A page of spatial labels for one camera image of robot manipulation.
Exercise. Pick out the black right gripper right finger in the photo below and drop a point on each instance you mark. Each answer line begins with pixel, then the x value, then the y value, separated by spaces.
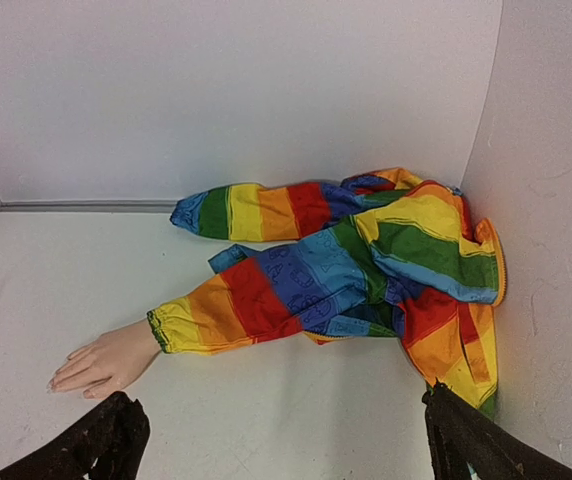
pixel 465 444

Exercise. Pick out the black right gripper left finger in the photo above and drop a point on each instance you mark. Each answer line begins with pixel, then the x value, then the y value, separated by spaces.
pixel 106 443

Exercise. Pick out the mannequin hand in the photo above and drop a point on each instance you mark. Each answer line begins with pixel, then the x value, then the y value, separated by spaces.
pixel 110 363

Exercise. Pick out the rainbow striped jacket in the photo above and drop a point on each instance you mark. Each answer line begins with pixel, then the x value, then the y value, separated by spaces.
pixel 384 254

